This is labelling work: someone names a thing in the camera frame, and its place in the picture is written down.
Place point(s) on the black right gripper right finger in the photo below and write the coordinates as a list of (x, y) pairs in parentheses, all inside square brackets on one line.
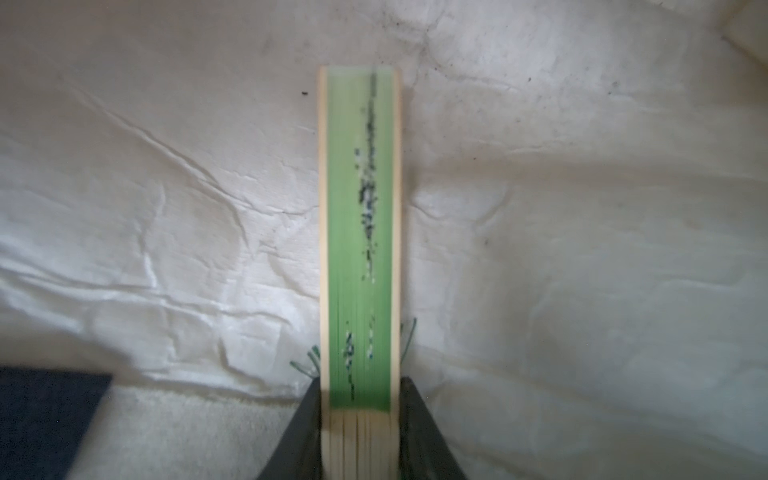
[(424, 453)]

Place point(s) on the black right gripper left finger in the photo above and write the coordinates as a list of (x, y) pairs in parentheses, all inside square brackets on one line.
[(298, 453)]

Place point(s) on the beige tote bag navy handles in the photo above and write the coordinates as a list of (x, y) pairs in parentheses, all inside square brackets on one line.
[(585, 225)]

